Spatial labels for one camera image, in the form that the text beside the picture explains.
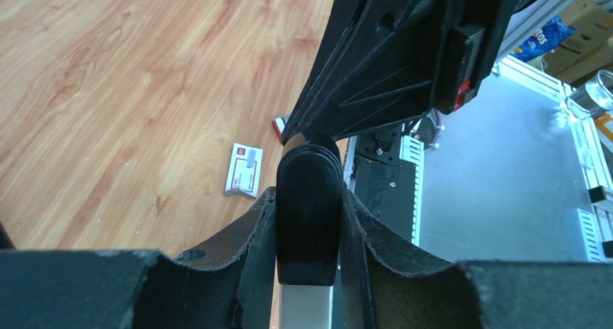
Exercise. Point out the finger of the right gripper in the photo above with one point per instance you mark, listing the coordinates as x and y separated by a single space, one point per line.
378 64

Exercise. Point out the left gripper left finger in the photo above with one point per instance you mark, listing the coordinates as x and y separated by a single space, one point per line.
225 281

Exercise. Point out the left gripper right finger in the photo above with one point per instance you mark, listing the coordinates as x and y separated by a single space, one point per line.
388 282

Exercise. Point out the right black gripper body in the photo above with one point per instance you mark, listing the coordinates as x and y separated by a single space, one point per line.
471 47

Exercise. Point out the black and grey stapler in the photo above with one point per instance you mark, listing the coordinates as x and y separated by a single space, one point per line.
308 202

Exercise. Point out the cardboard box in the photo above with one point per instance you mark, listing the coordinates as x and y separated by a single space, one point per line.
589 48

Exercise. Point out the white red staple box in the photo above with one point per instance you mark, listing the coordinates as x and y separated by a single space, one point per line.
243 178

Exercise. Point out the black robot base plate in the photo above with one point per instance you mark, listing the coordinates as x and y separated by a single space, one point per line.
385 170

